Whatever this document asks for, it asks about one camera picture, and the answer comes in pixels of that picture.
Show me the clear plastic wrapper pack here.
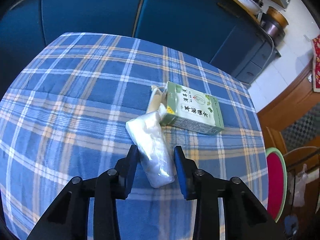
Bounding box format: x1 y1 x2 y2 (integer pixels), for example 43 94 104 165
126 111 175 188

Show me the blue kitchen cabinet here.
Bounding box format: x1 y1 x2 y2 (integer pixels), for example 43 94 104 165
1 0 280 93

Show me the red basin green rim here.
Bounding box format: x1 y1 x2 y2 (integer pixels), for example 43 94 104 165
266 147 287 222

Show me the clear plastic bag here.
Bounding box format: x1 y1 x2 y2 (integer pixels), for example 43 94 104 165
291 164 309 207

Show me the blue plaid tablecloth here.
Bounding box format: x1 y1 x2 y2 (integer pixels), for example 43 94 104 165
1 33 268 239

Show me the wooden door with glass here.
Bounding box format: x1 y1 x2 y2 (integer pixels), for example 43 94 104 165
258 61 319 154

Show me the green tea box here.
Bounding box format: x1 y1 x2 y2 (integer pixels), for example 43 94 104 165
158 81 224 135

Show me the black rice cooker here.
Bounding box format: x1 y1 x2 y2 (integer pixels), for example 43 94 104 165
260 13 285 47

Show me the red patterned quilted cloth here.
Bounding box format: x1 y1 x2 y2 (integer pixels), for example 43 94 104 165
311 35 320 93

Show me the brown pot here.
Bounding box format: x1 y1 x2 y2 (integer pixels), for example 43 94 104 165
266 7 289 29

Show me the white ceramic bowl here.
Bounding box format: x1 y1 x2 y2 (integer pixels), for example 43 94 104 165
238 0 262 16

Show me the grey power cord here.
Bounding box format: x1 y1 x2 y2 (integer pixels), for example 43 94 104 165
260 28 276 69

